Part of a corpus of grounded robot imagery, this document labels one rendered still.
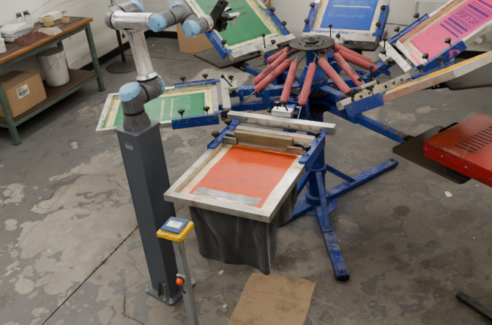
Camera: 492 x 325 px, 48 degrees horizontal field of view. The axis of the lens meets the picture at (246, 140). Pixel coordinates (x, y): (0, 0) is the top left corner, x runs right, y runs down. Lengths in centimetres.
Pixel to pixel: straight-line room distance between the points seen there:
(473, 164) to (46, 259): 296
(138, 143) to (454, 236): 227
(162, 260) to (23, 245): 141
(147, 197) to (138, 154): 28
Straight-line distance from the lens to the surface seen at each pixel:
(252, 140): 315
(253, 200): 275
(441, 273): 382
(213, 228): 294
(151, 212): 327
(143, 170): 310
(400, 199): 442
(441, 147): 290
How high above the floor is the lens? 254
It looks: 29 degrees down
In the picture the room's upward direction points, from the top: 6 degrees counter-clockwise
